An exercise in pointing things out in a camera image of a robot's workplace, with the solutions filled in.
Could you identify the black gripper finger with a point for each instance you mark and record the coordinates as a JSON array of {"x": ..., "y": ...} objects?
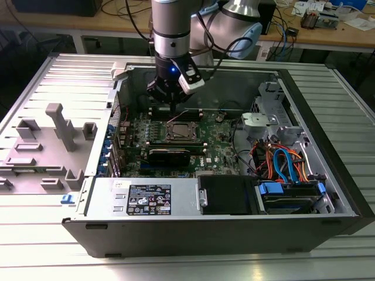
[
  {"x": 158, "y": 90},
  {"x": 182, "y": 96}
]

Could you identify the black RAM slot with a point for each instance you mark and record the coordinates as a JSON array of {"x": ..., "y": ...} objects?
[
  {"x": 194, "y": 116},
  {"x": 194, "y": 111}
]

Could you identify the CPU socket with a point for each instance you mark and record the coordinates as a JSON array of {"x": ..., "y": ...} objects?
[{"x": 168, "y": 139}]

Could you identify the blue expansion slot latch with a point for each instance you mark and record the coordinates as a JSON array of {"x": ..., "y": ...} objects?
[
  {"x": 102, "y": 169},
  {"x": 107, "y": 144},
  {"x": 110, "y": 130},
  {"x": 105, "y": 158}
]

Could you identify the green RAM stick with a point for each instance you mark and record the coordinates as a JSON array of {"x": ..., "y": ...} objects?
[{"x": 196, "y": 150}]

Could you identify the green motherboard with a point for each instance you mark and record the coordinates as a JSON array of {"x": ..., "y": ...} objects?
[{"x": 219, "y": 140}]

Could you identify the black graphics card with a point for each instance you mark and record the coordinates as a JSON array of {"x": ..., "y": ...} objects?
[{"x": 168, "y": 158}]

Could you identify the wooden desk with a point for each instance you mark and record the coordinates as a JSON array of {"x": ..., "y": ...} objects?
[{"x": 88, "y": 22}]

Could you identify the black drive bay box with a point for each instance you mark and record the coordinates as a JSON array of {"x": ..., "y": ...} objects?
[{"x": 225, "y": 194}]

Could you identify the silver power supply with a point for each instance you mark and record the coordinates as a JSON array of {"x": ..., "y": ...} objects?
[{"x": 99, "y": 199}]

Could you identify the black monitor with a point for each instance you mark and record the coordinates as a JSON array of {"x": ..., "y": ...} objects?
[{"x": 58, "y": 7}]

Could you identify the small black adapter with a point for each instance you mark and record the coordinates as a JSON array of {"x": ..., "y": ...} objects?
[{"x": 293, "y": 31}]

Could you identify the grey parts rack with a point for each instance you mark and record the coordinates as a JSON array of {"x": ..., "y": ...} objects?
[{"x": 44, "y": 164}]

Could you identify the black PC case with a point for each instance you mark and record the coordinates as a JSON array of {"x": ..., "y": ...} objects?
[{"x": 205, "y": 237}]

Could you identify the black office chair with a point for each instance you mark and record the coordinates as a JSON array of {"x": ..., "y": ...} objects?
[{"x": 17, "y": 52}]

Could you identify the white printed cards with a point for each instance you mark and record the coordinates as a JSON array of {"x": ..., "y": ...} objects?
[{"x": 299, "y": 7}]

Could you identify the metal heat sink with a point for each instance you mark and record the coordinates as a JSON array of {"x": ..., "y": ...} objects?
[{"x": 310, "y": 19}]

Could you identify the hard disk in blue carrier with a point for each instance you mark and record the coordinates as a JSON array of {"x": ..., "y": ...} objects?
[{"x": 290, "y": 202}]

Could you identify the grey electronic device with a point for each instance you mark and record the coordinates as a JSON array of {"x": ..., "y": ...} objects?
[{"x": 328, "y": 20}]

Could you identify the white paper sheets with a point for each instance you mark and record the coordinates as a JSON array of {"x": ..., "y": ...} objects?
[{"x": 360, "y": 23}]

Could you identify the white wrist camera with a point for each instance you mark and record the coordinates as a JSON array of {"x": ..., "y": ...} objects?
[{"x": 192, "y": 85}]

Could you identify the silver bracket with round hole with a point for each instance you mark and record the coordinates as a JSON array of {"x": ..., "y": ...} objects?
[{"x": 257, "y": 120}]

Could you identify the silver disk bay frame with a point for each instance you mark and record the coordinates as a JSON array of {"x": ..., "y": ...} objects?
[{"x": 272, "y": 93}]

